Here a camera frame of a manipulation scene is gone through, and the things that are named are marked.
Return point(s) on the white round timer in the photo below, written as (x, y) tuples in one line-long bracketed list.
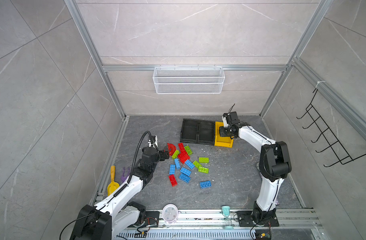
[(170, 213)]

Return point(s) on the right black storage bin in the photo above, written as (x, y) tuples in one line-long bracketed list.
[(206, 133)]

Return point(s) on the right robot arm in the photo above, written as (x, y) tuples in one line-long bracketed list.
[(274, 164)]

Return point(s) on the teal hourglass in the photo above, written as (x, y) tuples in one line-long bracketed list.
[(227, 220)]

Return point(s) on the white wire mesh basket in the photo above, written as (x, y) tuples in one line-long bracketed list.
[(188, 80)]

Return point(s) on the blue lego thin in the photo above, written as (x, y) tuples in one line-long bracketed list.
[(177, 162)]

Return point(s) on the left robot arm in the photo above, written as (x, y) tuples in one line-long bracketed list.
[(113, 214)]

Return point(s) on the yellow storage bin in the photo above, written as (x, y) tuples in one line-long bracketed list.
[(222, 141)]

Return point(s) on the red lego brick stack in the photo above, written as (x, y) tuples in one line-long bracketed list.
[(183, 156)]

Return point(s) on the red lego brick lower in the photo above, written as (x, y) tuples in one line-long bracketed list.
[(173, 180)]

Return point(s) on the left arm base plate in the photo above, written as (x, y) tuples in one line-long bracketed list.
[(147, 218)]

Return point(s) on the yellow toy shovel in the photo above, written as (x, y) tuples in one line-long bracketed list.
[(113, 185)]

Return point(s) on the red arch lego piece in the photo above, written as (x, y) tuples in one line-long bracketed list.
[(171, 148)]

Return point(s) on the purple toy tool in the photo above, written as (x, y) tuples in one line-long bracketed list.
[(125, 174)]

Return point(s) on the green lego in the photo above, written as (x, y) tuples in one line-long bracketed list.
[(203, 160), (203, 170), (188, 150), (175, 154), (197, 164)]

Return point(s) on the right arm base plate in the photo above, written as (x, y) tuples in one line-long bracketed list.
[(250, 219)]

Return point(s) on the green lego beside arch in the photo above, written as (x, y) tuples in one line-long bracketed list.
[(175, 154)]

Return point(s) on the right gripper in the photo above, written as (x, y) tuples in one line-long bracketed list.
[(222, 132)]

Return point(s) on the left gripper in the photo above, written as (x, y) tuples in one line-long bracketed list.
[(162, 156)]

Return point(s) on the black wire hook rack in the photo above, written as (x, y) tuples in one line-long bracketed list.
[(343, 157)]

